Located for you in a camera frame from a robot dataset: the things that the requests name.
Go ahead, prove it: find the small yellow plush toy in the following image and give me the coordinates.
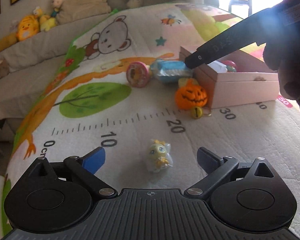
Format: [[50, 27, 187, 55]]
[[33, 7, 57, 32]]

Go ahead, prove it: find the blue white tissue pack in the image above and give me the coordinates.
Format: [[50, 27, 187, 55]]
[[150, 59, 193, 83]]

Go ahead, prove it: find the colourful cartoon play mat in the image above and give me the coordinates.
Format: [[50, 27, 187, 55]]
[[2, 3, 300, 237]]

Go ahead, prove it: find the white battery charger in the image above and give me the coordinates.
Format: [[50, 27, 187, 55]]
[[208, 61, 228, 73]]

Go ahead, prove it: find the yellow duck plush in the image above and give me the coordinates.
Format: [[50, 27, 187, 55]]
[[0, 15, 39, 52]]

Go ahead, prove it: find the beige cushion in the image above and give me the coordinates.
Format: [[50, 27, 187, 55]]
[[56, 0, 111, 25]]

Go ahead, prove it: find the yellow fairy figurine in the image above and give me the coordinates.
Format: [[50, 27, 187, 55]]
[[145, 140, 173, 173]]

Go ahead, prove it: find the pink cardboard box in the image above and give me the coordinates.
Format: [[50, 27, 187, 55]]
[[193, 50, 280, 109]]

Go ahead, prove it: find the yellow bell keychain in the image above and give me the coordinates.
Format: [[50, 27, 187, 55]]
[[190, 106, 211, 119]]

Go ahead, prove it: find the orange pumpkin toy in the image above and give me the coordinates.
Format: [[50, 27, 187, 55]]
[[174, 79, 208, 111]]

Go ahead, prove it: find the doll with red hat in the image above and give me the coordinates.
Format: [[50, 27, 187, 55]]
[[51, 0, 64, 17]]

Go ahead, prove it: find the beige covered sofa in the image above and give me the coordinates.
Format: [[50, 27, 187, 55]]
[[0, 15, 107, 141]]

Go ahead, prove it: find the pink teal toy in box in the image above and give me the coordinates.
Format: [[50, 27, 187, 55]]
[[221, 60, 237, 73]]

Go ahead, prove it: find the pink tape roll toy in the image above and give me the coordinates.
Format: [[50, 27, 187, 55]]
[[126, 61, 152, 88]]

